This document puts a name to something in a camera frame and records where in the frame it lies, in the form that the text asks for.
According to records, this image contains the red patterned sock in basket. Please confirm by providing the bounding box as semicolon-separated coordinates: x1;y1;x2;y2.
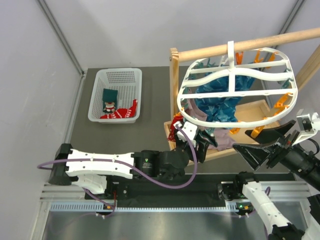
100;99;138;119

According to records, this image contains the wooden rack stand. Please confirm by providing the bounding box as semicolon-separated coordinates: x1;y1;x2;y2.
164;28;320;161

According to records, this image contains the mauve cloth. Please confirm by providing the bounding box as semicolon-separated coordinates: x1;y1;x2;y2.
185;99;236;152

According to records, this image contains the white plastic basket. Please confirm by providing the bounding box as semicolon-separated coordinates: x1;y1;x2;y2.
88;68;142;124

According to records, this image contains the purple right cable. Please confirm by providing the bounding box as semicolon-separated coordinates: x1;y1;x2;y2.
246;186;273;240

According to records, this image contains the green reindeer sock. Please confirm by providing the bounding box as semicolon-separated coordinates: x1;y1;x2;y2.
102;88;118;114

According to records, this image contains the white clip hanger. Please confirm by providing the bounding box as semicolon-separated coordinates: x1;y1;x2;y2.
176;41;298;129

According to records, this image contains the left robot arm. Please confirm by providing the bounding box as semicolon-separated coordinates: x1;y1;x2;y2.
49;128;218;199

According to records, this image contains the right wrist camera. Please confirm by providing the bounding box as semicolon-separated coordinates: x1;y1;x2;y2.
293;108;320;146

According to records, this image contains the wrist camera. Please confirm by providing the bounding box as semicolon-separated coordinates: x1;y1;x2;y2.
293;108;320;146
173;121;198;142

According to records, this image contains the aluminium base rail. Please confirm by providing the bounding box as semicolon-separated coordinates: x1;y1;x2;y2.
39;181;311;213

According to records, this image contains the blue patterned cloth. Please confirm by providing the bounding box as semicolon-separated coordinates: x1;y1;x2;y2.
194;75;255;122

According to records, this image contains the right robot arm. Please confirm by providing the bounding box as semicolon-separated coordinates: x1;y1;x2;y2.
230;114;320;240

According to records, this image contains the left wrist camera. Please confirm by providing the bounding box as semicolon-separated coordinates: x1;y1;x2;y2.
173;121;198;142

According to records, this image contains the red patterned sock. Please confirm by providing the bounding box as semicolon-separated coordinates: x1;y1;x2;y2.
100;99;138;119
167;113;184;142

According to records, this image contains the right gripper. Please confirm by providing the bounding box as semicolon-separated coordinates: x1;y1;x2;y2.
232;116;320;188

